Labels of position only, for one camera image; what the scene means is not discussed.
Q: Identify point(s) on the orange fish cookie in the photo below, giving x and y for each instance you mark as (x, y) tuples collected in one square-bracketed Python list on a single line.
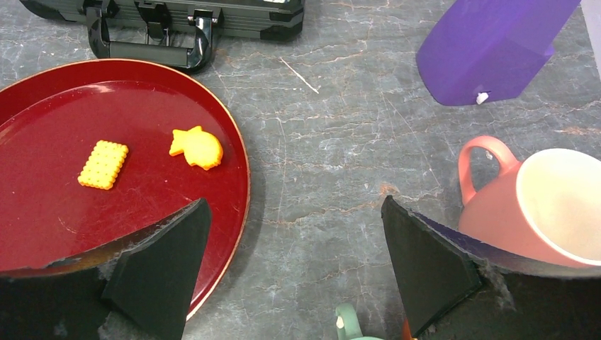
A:
[(200, 148)]

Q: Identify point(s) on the yellow rectangular biscuit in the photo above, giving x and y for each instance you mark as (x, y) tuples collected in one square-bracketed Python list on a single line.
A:
[(103, 165)]

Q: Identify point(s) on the pink mug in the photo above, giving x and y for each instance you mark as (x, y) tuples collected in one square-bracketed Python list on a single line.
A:
[(546, 207)]

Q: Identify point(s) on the small orange cup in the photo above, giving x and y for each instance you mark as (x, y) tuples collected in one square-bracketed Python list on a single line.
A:
[(406, 333)]

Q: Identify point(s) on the black poker chip case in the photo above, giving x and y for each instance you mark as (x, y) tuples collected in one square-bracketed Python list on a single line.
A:
[(177, 34)]

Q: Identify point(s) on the purple pitcher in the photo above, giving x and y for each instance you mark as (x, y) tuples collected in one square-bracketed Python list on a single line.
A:
[(494, 48)]

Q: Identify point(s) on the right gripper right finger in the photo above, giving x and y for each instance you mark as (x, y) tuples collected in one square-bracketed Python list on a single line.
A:
[(455, 287)]

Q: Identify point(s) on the red round tray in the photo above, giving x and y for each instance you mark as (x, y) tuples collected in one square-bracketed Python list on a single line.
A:
[(51, 121)]

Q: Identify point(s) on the teal cup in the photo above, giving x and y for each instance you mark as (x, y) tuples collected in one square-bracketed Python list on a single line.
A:
[(347, 324)]

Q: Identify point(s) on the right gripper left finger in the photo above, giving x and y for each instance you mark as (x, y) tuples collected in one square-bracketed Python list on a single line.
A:
[(147, 277)]

